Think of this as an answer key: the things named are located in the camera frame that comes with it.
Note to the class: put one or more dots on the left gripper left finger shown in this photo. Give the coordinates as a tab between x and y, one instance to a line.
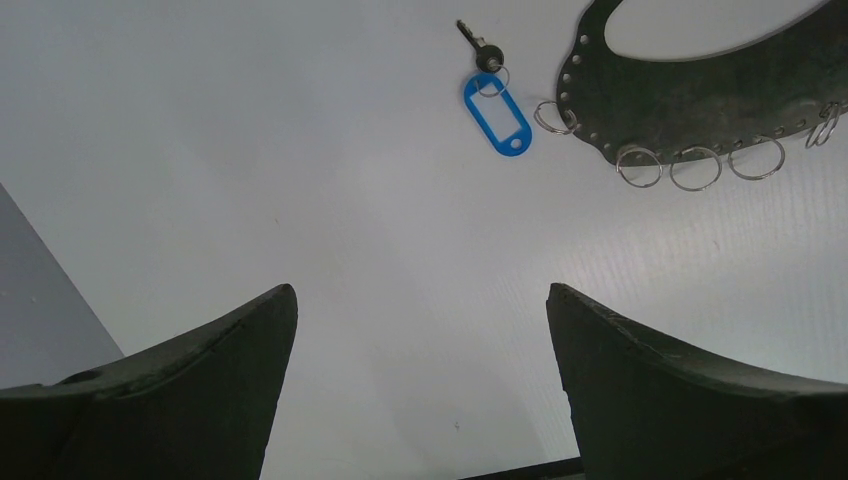
198	406

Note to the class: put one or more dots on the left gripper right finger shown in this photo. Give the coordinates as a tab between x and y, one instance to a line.
646	405

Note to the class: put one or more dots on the key with blue tag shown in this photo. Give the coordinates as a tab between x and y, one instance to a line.
488	101

